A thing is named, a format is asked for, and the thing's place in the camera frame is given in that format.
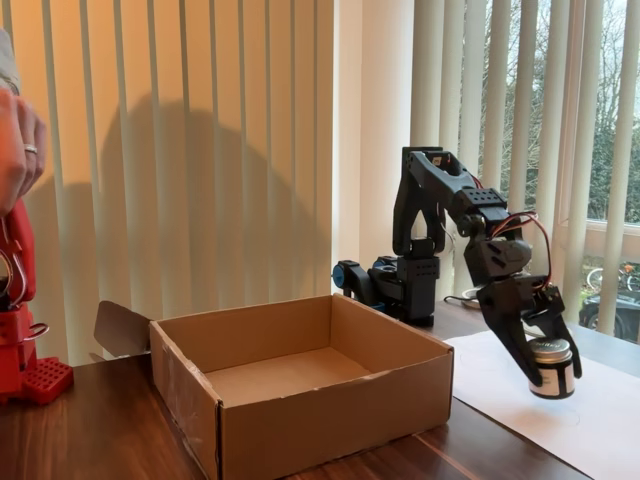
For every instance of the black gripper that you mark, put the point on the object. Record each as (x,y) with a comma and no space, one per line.
(506,296)

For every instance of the small jar with silver lid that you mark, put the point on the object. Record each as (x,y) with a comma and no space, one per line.
(552,367)

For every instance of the red leader robot arm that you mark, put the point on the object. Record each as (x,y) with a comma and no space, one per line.
(20,260)

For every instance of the grey sleeved forearm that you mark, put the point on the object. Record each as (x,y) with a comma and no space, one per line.
(7,60)

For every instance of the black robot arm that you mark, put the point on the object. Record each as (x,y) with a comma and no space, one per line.
(425,180)

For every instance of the open brown cardboard box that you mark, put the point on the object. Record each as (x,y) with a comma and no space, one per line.
(325,430)

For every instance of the bare human hand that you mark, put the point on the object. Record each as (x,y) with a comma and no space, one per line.
(20,150)

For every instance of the dark parked car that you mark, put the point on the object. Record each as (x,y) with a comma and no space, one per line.
(590,310)

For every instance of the beige masking tape roll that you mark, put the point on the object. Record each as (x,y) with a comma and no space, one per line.
(470,294)

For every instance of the white paper sheet with circles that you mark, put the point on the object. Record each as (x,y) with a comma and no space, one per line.
(600,425)

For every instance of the blue and black table clamp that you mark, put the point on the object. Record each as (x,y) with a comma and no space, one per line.
(357,280)

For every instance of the cream vertical blinds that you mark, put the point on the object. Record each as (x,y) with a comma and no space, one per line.
(500,100)
(200,150)

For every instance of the red perforated base block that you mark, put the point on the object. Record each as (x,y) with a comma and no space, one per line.
(47,380)

